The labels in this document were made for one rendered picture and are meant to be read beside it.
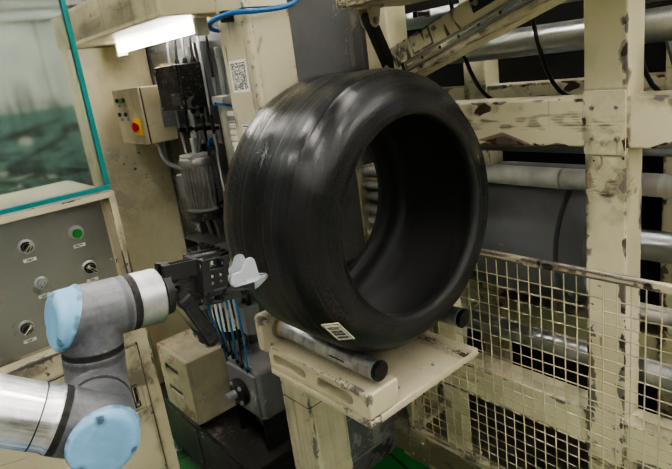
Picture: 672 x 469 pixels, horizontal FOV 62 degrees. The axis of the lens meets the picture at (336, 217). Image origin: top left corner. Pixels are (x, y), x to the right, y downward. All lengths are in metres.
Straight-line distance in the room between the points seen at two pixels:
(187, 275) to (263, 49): 0.61
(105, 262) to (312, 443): 0.76
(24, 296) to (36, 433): 0.82
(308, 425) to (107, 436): 0.91
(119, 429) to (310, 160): 0.51
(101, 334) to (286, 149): 0.43
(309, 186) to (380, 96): 0.22
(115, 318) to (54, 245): 0.71
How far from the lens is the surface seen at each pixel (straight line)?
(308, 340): 1.31
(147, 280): 0.94
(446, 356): 1.41
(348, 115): 1.02
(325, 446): 1.71
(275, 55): 1.38
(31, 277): 1.60
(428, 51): 1.46
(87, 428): 0.80
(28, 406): 0.81
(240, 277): 1.02
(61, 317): 0.89
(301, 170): 0.98
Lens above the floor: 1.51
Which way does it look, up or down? 15 degrees down
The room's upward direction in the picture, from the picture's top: 8 degrees counter-clockwise
